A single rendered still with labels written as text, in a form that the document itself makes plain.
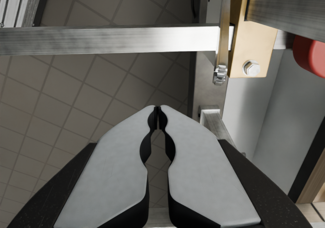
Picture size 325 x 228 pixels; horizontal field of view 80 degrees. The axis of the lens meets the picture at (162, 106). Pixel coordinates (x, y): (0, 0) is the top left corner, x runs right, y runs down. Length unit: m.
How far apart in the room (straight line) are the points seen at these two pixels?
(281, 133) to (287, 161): 0.07
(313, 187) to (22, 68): 1.39
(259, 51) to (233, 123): 0.40
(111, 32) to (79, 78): 1.04
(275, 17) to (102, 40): 0.19
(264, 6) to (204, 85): 0.27
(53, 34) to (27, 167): 1.69
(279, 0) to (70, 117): 1.36
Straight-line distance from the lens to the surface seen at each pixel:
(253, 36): 0.27
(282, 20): 0.20
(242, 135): 0.69
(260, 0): 0.24
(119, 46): 0.26
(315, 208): 0.40
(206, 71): 0.45
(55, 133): 1.58
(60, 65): 1.30
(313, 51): 0.27
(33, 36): 0.30
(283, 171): 0.63
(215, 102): 0.49
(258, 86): 0.61
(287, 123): 0.58
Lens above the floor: 1.11
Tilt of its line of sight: 60 degrees down
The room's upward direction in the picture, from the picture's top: 178 degrees clockwise
